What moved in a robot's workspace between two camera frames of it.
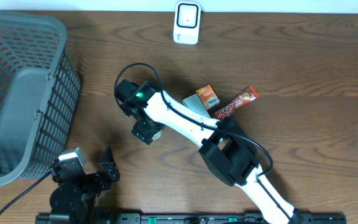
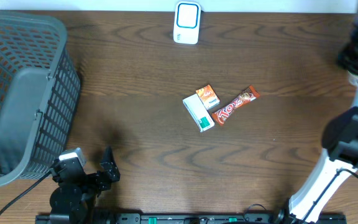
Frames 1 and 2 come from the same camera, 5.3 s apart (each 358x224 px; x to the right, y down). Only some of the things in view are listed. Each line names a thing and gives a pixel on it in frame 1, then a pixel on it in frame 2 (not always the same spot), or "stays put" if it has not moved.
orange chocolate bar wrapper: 249,94 stays put
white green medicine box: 194,103 stays put
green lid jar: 157,135 -> 352,79
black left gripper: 108,163 stays put
